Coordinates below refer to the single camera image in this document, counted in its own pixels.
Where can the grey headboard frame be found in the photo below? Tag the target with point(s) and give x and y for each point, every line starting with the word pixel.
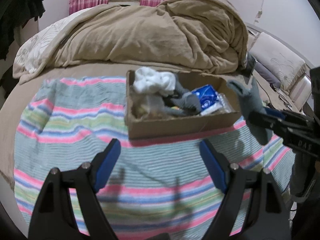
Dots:
pixel 282 37

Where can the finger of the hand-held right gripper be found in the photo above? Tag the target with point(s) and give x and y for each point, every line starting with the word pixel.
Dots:
pixel 265 120
pixel 275 112

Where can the brown cardboard box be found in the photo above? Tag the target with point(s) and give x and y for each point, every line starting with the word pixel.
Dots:
pixel 175 127

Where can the white floral quilt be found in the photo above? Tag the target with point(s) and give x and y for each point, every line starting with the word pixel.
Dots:
pixel 37 45

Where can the grey pillow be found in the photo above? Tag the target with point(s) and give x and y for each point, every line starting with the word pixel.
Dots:
pixel 266 73

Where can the white cloth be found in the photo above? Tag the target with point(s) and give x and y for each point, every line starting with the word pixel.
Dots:
pixel 152 80

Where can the clear plastic bag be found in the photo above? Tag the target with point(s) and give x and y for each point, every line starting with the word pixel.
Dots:
pixel 147 107

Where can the dark tablet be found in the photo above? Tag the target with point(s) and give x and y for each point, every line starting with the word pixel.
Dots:
pixel 250 68

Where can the white wall socket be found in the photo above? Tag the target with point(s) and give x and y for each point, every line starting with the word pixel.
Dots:
pixel 258 15

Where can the cream headboard cushion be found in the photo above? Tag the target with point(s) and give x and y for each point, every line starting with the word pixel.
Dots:
pixel 300 90

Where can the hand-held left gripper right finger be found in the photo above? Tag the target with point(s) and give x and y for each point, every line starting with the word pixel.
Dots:
pixel 212 166

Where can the cream floral pillow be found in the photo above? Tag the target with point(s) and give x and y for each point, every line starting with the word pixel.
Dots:
pixel 280 57

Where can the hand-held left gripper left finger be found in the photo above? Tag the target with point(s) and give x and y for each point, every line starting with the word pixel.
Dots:
pixel 107 165

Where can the beige fleece blanket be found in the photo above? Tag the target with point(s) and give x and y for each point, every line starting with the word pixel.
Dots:
pixel 140 32

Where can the grey sock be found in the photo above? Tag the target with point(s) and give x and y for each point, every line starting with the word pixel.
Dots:
pixel 252 100
pixel 190 102

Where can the dark hanging clothes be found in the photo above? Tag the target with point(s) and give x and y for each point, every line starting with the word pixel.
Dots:
pixel 15 7

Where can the blue tissue packet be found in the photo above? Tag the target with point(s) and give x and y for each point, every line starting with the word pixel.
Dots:
pixel 205 96

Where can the cotton swab bag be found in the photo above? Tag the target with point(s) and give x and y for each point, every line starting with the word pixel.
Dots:
pixel 220 105

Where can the striped blanket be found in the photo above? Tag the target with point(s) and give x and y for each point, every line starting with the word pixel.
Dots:
pixel 75 120

